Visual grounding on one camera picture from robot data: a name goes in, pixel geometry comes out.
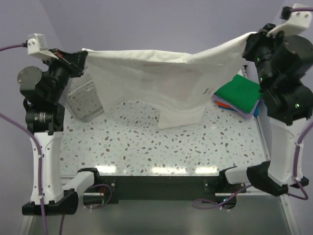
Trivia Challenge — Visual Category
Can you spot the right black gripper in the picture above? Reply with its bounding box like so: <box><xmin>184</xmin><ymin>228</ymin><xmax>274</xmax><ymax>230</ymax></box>
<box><xmin>242</xmin><ymin>23</ymin><xmax>292</xmax><ymax>90</ymax></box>

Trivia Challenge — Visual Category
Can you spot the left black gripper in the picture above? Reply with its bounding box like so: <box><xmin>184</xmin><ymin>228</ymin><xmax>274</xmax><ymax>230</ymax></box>
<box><xmin>41</xmin><ymin>47</ymin><xmax>88</xmax><ymax>102</ymax></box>

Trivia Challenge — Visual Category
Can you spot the white t shirt red print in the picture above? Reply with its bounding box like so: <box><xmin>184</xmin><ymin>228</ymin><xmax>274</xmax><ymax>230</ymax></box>
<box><xmin>86</xmin><ymin>33</ymin><xmax>249</xmax><ymax>129</ymax></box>

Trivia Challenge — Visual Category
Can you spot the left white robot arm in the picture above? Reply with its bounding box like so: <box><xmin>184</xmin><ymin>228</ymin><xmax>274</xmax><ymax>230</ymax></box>
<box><xmin>17</xmin><ymin>49</ymin><xmax>101</xmax><ymax>216</ymax></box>

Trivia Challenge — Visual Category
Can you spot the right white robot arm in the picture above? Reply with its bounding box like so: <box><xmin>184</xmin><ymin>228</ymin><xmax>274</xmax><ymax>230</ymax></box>
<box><xmin>214</xmin><ymin>23</ymin><xmax>313</xmax><ymax>196</ymax></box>

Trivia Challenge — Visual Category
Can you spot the clear plastic bin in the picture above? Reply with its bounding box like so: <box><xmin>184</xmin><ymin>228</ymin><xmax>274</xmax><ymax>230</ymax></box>
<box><xmin>65</xmin><ymin>76</ymin><xmax>104</xmax><ymax>122</ymax></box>

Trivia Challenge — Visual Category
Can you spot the green folded t shirt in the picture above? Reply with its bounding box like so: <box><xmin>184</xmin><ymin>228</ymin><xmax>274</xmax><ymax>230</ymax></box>
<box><xmin>214</xmin><ymin>74</ymin><xmax>262</xmax><ymax>113</ymax></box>

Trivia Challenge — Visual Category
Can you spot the blue folded t shirt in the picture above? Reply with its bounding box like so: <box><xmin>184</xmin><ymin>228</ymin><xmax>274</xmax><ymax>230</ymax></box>
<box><xmin>253</xmin><ymin>104</ymin><xmax>259</xmax><ymax>117</ymax></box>

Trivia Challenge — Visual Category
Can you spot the orange folded t shirt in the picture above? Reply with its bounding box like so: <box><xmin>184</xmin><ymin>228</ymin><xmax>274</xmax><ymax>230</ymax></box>
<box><xmin>217</xmin><ymin>102</ymin><xmax>232</xmax><ymax>109</ymax></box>

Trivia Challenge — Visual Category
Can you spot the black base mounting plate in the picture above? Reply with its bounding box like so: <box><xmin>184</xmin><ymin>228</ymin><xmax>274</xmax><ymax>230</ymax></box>
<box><xmin>86</xmin><ymin>176</ymin><xmax>236</xmax><ymax>204</ymax></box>

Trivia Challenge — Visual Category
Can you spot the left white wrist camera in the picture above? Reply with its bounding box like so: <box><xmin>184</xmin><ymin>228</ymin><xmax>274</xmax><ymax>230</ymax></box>
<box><xmin>26</xmin><ymin>33</ymin><xmax>55</xmax><ymax>60</ymax></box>

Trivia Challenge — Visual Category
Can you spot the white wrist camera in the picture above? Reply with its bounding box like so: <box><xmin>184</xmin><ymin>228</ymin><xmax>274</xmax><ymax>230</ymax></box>
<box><xmin>267</xmin><ymin>3</ymin><xmax>313</xmax><ymax>37</ymax></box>
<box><xmin>26</xmin><ymin>33</ymin><xmax>55</xmax><ymax>60</ymax></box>

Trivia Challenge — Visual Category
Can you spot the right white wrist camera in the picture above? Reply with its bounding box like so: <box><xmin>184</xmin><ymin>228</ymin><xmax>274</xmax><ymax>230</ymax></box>
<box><xmin>267</xmin><ymin>3</ymin><xmax>313</xmax><ymax>37</ymax></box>

